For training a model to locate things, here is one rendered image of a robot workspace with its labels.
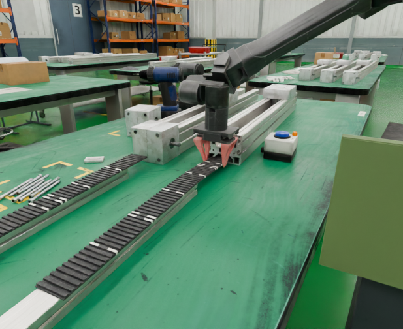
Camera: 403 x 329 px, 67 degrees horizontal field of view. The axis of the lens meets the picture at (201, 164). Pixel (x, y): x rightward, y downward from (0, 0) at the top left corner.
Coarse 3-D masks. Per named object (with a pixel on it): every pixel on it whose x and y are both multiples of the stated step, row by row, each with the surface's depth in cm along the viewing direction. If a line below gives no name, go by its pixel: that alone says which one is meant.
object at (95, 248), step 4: (92, 244) 46; (96, 244) 46; (84, 248) 45; (88, 248) 45; (92, 248) 45; (96, 248) 45; (100, 248) 45; (104, 248) 45; (108, 248) 45; (92, 252) 45; (96, 252) 44; (100, 252) 44; (104, 252) 44; (108, 252) 45; (112, 252) 44; (116, 252) 44; (104, 256) 44; (108, 256) 43; (112, 256) 44
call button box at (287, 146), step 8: (272, 136) 88; (288, 136) 87; (296, 136) 88; (272, 144) 86; (280, 144) 85; (288, 144) 84; (296, 144) 88; (264, 152) 88; (272, 152) 87; (280, 152) 85; (288, 152) 84; (296, 152) 91; (280, 160) 86; (288, 160) 85
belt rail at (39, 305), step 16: (192, 192) 67; (176, 208) 60; (160, 224) 56; (144, 240) 52; (128, 256) 48; (96, 272) 42; (80, 288) 40; (16, 304) 36; (32, 304) 36; (48, 304) 36; (64, 304) 38; (0, 320) 34; (16, 320) 34; (32, 320) 34; (48, 320) 36
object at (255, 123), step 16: (240, 112) 106; (256, 112) 115; (272, 112) 107; (288, 112) 134; (240, 128) 101; (256, 128) 92; (272, 128) 112; (240, 144) 81; (256, 144) 95; (240, 160) 83
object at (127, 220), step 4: (120, 220) 52; (124, 220) 52; (128, 220) 52; (132, 220) 52; (136, 220) 52; (128, 224) 51; (132, 224) 51; (136, 224) 51; (140, 224) 51; (144, 224) 51; (148, 224) 51; (140, 228) 50; (144, 228) 50
